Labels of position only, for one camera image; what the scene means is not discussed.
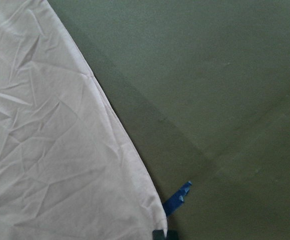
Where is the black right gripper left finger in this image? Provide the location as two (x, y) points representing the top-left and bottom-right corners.
(152, 229), (165, 240)

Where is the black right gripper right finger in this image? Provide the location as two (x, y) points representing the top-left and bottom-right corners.
(166, 230), (178, 240)

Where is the pink Snoopy t-shirt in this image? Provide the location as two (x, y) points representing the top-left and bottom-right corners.
(0, 0), (168, 240)

